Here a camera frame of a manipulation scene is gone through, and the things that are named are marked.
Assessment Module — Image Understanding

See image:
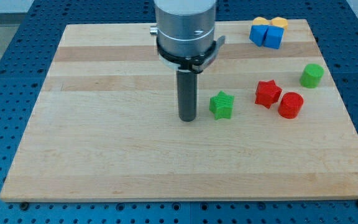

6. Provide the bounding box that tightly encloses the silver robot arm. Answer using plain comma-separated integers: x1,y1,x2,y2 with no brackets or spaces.
150,0,217,73

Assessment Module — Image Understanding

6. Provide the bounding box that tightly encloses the green star block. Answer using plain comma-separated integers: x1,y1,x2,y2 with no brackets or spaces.
209,91,234,120

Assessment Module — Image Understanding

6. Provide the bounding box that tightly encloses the red star block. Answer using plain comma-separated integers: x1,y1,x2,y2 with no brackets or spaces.
254,80,282,109

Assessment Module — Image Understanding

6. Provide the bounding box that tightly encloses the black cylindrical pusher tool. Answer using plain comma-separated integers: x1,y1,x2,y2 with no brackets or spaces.
177,71,198,122

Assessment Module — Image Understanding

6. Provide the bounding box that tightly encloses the black clamp with lever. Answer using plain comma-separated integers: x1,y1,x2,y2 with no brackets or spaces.
156,35,226,74

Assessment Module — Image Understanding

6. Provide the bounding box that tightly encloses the wooden board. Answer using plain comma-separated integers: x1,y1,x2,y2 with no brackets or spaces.
0,19,358,202

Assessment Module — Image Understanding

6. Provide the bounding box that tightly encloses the blue triangular block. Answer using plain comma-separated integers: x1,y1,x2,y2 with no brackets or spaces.
249,25,269,47

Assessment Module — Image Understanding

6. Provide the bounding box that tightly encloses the red cylinder block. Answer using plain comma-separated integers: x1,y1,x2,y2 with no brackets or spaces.
278,92,304,119

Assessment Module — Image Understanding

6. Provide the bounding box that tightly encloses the yellow block left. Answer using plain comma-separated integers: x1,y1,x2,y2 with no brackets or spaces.
252,17,270,26

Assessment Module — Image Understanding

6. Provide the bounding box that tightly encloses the yellow block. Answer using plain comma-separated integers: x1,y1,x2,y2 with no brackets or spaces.
271,17,288,30
252,17,270,26

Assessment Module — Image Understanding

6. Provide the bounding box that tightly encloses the blue cube block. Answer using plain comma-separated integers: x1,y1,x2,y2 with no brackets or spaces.
264,26,285,49

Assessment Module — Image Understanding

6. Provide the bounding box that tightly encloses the yellow block right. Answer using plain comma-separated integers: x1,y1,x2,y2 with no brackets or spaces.
271,17,288,30

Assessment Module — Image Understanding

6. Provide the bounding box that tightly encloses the green cylinder block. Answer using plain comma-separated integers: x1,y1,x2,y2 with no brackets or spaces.
300,63,324,88

